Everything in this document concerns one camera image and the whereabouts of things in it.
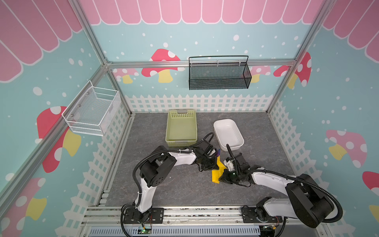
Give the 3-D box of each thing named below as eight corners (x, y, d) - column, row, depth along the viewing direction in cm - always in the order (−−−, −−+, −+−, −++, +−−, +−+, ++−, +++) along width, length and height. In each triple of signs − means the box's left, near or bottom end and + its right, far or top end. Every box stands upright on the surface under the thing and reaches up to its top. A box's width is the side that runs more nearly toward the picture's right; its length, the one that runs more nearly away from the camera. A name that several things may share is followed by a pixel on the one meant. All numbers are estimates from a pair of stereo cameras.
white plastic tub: (216, 151, 100) (217, 146, 95) (213, 124, 115) (214, 119, 110) (243, 151, 100) (245, 146, 95) (236, 124, 115) (238, 119, 110)
